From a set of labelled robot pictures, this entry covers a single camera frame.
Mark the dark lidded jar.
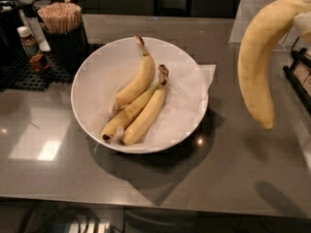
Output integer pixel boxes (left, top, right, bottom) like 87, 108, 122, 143
32, 0, 52, 12
18, 0, 37, 17

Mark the white bowl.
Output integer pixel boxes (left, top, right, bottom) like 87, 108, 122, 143
71, 37, 197, 147

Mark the white flat card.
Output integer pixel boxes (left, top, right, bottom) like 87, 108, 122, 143
19, 10, 51, 52

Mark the clear acrylic sign holder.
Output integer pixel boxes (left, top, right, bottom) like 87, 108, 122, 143
228, 0, 310, 51

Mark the black stick holder cup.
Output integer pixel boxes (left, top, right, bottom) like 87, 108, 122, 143
46, 23, 88, 76

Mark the bundle of wooden sticks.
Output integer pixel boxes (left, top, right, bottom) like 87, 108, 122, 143
38, 2, 82, 34

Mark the black container far left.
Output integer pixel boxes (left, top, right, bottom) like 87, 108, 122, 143
0, 1, 23, 65

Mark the black grid mat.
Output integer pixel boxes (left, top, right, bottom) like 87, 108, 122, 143
0, 44, 93, 92

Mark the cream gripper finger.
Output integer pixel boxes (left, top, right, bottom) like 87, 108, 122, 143
294, 12, 311, 44

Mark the long-stemmed yellow banana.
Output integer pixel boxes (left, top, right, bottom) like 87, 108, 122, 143
237, 0, 311, 129

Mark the small sauce bottle white cap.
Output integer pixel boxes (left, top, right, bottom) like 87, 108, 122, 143
17, 26, 40, 57

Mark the small brown jar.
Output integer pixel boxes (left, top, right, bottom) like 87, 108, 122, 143
29, 53, 50, 73

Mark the white paper liner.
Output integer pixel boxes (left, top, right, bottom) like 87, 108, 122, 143
89, 62, 216, 153

